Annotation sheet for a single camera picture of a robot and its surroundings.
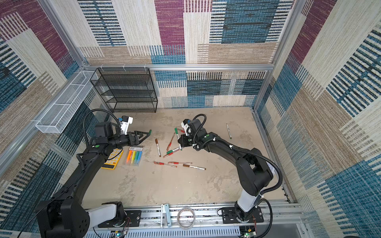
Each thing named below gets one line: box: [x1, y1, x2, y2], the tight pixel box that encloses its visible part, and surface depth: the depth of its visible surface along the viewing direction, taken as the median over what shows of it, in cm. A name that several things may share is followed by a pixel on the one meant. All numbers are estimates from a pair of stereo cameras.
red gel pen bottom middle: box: [168, 161, 193, 165], surface depth 93 cm
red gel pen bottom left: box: [153, 161, 178, 168], surface depth 93 cm
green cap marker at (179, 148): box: [166, 146, 183, 155], surface depth 98 cm
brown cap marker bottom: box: [182, 164, 207, 171], surface depth 91 cm
